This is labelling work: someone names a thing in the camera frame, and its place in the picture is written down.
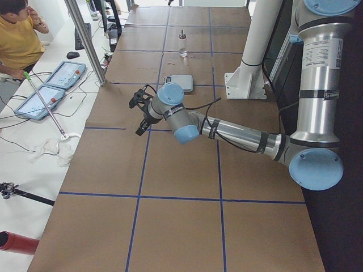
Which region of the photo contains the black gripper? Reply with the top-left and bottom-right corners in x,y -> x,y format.
136,110 -> 161,135

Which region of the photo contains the clear glass sauce bottle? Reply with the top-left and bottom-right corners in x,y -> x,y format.
179,29 -> 187,57

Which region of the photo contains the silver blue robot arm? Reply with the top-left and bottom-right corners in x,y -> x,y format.
129,1 -> 359,190

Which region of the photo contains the grey digital kitchen scale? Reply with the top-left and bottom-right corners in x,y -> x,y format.
163,75 -> 193,92

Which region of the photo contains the white crumpled cloth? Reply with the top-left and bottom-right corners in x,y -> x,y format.
28,138 -> 74,167

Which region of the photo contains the far blue teach pendant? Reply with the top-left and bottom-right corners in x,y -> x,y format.
44,61 -> 86,90

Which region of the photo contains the blue teach pendant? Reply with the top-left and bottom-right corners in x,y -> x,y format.
44,61 -> 86,90
14,84 -> 65,121

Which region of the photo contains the black computer mouse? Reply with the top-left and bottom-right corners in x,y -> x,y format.
66,52 -> 80,60

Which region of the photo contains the black keyboard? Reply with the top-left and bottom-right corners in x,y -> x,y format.
74,22 -> 92,50

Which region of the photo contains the near blue teach pendant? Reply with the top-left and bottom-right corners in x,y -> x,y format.
14,84 -> 65,121

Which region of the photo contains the pink green grabber stick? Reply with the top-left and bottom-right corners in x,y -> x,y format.
23,71 -> 81,141

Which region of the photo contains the person in yellow shirt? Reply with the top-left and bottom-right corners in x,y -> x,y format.
1,0 -> 49,80

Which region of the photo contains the red cylinder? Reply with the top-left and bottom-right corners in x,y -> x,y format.
1,231 -> 39,255

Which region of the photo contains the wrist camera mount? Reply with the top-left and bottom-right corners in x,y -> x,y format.
129,89 -> 154,112

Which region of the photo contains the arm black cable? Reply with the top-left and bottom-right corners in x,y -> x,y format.
143,84 -> 298,154

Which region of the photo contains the white camera pole with base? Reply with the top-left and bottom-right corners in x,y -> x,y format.
225,0 -> 283,99

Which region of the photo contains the aluminium frame post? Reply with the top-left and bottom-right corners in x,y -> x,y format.
64,0 -> 106,86

